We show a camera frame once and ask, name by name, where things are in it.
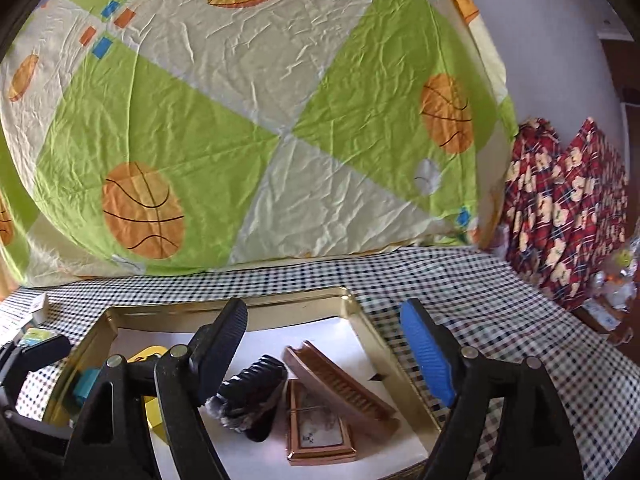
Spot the green box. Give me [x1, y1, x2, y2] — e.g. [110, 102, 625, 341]
[19, 327, 53, 348]

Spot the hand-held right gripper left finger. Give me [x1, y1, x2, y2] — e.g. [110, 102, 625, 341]
[65, 297, 248, 480]

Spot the yellow box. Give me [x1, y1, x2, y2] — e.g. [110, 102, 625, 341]
[127, 346, 168, 443]

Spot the checkered tablecloth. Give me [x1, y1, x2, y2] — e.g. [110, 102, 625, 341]
[0, 245, 640, 480]

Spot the basketball print bed sheet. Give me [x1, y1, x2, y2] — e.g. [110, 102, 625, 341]
[0, 0, 521, 281]

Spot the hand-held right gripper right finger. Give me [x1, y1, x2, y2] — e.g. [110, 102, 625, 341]
[400, 299, 586, 480]

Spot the brown wooden comb box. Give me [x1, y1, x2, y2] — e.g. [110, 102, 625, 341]
[284, 341, 401, 436]

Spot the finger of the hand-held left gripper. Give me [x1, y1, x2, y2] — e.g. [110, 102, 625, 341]
[0, 334, 72, 386]

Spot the gold tin box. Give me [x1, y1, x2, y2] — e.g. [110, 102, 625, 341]
[42, 286, 451, 480]

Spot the copper framed mirror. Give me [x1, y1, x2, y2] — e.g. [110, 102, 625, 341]
[286, 379, 358, 467]

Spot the black ribbed comb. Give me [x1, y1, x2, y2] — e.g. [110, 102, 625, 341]
[207, 355, 289, 443]

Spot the red floral cloth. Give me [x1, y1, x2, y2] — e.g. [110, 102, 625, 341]
[500, 117, 632, 311]

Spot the white paper liner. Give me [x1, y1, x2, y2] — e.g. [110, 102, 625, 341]
[112, 312, 431, 480]

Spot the clear plastic bag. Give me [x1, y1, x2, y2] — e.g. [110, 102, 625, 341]
[585, 237, 640, 346]

